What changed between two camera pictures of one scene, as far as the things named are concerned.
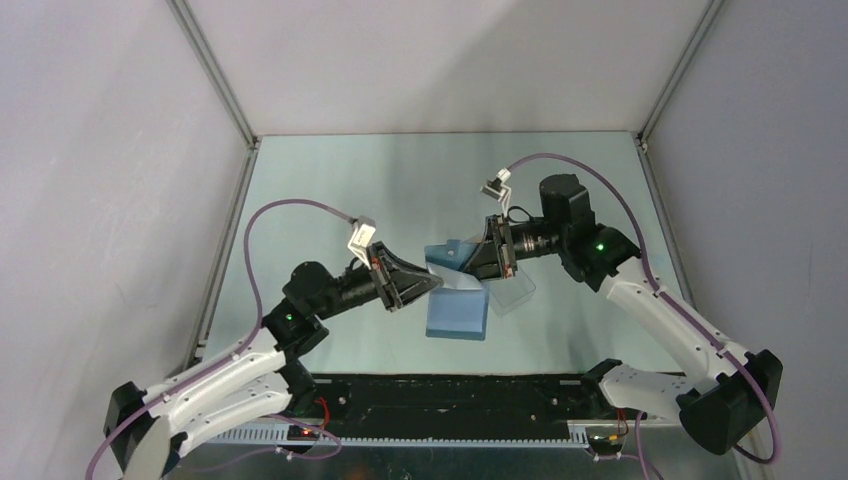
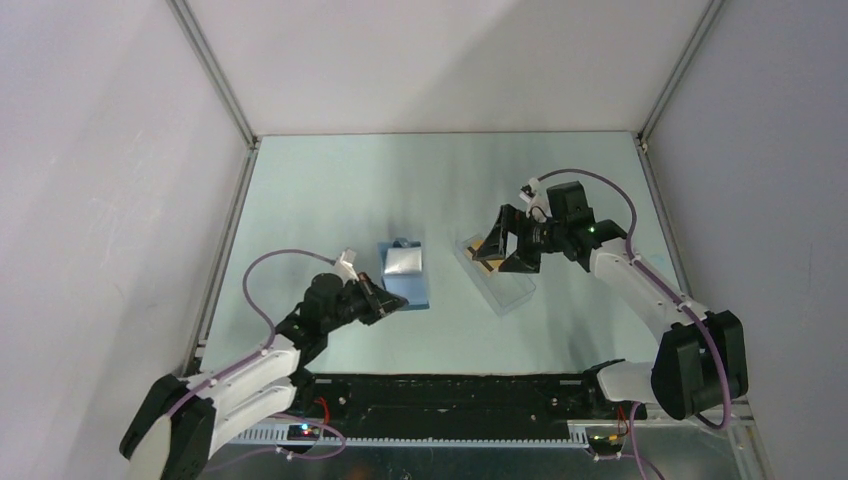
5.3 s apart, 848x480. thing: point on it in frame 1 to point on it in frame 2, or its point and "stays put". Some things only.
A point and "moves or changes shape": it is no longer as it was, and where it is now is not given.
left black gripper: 401,286 to 389,302
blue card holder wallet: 457,308 moves or changes shape
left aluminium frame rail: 209,70 stays put
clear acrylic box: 508,293 stays put
